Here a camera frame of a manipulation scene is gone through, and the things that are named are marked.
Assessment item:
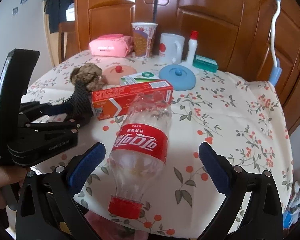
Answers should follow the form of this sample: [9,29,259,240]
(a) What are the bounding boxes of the white mug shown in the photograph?
[160,33,185,64]

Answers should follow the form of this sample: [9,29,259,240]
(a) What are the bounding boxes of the teal box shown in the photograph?
[192,54,219,73]

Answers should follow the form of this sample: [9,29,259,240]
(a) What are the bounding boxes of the wooden wardrobe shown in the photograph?
[74,0,300,135]

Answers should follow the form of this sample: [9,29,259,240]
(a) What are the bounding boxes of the printed paper cup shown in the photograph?
[131,22,158,58]

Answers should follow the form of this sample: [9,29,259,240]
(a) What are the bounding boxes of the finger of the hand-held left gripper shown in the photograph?
[19,101,75,122]
[7,119,81,167]

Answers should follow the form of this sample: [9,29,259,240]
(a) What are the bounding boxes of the black ribbed cloth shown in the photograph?
[67,81,94,127]

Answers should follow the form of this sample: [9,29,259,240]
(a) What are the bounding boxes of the brown knitted ball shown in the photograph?
[70,64,103,92]

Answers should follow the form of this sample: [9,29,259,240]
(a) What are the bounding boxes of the blue silicone lid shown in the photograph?
[158,64,197,92]

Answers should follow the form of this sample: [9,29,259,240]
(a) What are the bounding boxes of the wooden chair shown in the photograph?
[58,21,77,63]

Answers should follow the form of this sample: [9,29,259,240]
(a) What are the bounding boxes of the small green white box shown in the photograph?
[120,72,163,85]

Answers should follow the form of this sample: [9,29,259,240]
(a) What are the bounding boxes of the white container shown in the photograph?
[65,2,76,22]

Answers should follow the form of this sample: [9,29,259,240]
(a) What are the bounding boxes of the white blue clothes hanger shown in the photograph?
[264,0,283,85]

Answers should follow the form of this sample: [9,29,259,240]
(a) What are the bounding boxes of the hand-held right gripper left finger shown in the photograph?
[15,142,107,240]

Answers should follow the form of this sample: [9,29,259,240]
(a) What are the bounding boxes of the red cardboard box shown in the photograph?
[91,79,174,121]

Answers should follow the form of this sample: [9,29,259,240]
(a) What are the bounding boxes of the white bottle red cap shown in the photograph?
[186,30,199,67]

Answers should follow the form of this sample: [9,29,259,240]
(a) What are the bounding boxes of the dark hanging clothes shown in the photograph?
[42,0,75,34]

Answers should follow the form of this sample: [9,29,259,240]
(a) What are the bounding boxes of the pink plastic bag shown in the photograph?
[85,205,150,240]

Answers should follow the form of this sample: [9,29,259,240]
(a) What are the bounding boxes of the pile of clutter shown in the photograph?
[282,165,300,230]

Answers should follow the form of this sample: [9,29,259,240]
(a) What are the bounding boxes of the pink silicone lid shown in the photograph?
[101,64,138,85]

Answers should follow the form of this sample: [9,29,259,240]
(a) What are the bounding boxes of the pink wet wipes pack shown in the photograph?
[88,34,135,57]

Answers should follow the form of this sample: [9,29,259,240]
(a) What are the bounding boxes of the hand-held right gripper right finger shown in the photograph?
[197,141,284,240]

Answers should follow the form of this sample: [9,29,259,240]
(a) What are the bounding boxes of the clear plastic bottle red label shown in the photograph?
[108,91,172,218]

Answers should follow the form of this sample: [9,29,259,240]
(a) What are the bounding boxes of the person's left hand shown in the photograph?
[0,166,28,211]

